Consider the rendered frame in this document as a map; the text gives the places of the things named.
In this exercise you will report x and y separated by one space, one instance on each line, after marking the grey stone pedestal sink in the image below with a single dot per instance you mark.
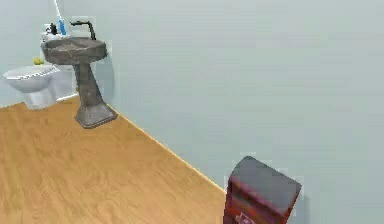
78 53

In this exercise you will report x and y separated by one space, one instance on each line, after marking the black sink faucet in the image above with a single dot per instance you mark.
89 26

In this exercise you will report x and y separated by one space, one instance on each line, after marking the blue and white brush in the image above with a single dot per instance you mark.
61 23

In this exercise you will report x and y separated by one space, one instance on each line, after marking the small black bottle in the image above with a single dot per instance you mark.
53 29

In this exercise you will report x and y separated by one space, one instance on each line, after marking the small yellow ball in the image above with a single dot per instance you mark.
38 61

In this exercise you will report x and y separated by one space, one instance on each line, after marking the white toilet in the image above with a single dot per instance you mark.
33 81

